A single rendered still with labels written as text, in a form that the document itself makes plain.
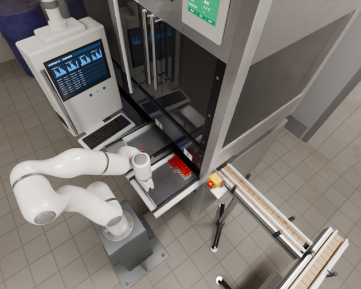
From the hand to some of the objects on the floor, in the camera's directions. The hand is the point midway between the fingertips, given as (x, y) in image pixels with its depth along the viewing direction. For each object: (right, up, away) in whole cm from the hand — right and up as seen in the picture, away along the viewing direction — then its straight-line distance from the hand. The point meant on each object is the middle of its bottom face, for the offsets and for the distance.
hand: (146, 188), depth 126 cm
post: (+33, -50, +102) cm, 118 cm away
